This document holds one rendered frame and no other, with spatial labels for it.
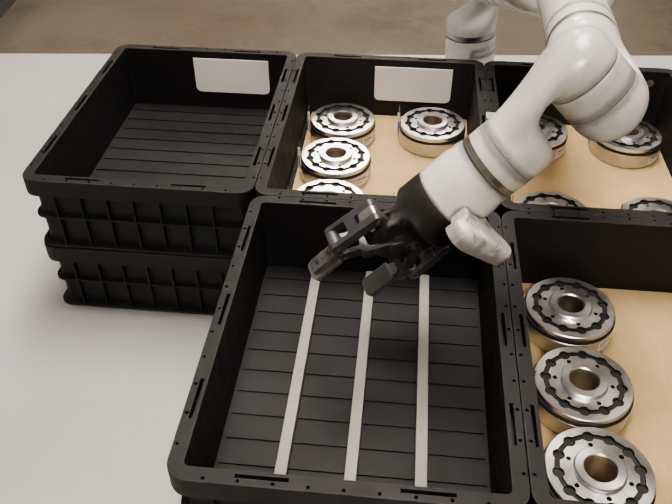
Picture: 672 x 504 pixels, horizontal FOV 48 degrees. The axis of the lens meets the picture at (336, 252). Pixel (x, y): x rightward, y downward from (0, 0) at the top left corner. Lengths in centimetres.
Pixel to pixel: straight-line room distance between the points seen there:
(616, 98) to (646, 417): 35
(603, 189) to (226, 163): 56
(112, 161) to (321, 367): 53
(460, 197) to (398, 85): 57
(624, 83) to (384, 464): 42
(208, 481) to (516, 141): 39
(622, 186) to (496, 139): 51
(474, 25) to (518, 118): 73
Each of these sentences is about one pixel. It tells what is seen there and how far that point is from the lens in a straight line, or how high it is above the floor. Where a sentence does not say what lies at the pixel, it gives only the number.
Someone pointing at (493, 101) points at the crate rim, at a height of 93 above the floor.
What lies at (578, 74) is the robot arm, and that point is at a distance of 67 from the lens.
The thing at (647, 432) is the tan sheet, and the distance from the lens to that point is 85.
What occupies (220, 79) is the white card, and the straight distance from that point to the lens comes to 129.
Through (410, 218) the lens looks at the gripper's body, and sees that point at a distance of 72.
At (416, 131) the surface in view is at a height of 86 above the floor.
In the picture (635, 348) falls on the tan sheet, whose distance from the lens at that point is 93.
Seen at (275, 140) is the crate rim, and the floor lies 93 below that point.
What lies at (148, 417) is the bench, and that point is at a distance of 99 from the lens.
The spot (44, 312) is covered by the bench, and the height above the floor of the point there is 70.
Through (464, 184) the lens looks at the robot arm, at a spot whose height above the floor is 107.
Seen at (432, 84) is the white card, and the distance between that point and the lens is 125.
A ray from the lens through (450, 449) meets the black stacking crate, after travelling 79.
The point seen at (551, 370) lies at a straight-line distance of 83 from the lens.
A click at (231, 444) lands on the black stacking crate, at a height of 83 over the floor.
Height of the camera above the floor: 146
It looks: 40 degrees down
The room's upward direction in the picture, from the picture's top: straight up
